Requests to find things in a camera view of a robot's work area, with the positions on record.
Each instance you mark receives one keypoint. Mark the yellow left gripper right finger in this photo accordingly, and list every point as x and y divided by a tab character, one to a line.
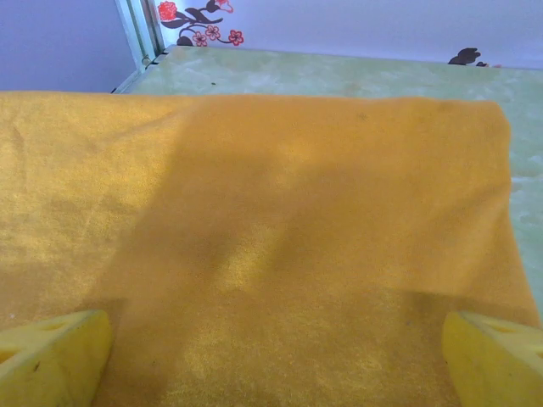
496	369

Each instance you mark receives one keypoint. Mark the orange folded t-shirt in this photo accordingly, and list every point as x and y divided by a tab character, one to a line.
271	191

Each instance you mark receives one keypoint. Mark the aluminium frame post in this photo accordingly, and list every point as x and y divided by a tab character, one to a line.
140	34

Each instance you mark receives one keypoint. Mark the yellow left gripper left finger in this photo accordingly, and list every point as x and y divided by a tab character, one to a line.
51	364

